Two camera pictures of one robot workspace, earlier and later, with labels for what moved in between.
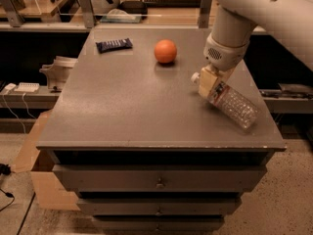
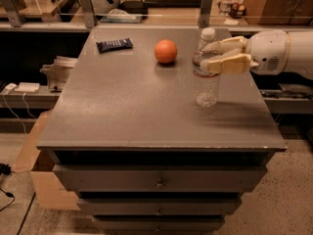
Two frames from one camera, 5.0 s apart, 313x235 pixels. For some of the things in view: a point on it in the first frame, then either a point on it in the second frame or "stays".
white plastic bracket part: x=58 y=71 stays
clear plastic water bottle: x=235 y=105 -> x=207 y=84
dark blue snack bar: x=113 y=45 stays
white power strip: x=27 y=87 stays
